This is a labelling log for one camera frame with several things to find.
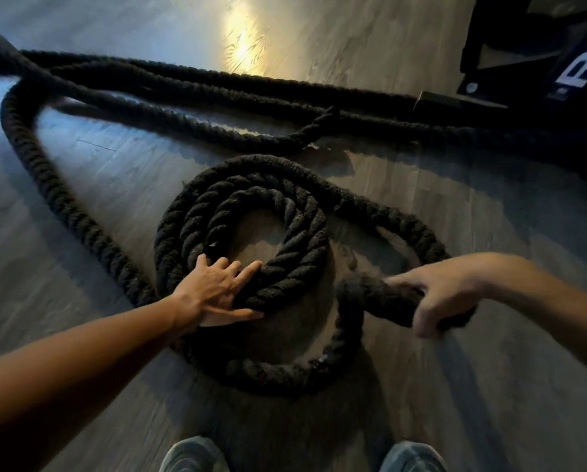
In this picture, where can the person's grey sneaker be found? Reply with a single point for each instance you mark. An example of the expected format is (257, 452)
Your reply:
(411, 459)
(192, 457)

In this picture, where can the person's right hand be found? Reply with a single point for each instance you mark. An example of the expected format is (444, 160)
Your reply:
(451, 285)

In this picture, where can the person's right forearm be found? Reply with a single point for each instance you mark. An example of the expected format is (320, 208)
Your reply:
(559, 309)

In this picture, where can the person's left hand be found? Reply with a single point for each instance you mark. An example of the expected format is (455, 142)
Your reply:
(210, 294)

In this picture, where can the person's right grey sneaker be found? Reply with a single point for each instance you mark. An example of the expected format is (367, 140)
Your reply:
(411, 459)

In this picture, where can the person's left forearm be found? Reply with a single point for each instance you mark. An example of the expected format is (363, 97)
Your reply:
(77, 368)

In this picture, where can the black gym rack base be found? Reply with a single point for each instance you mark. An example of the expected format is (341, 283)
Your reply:
(490, 19)

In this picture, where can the person's left grey sneaker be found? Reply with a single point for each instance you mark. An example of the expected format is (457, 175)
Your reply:
(192, 457)

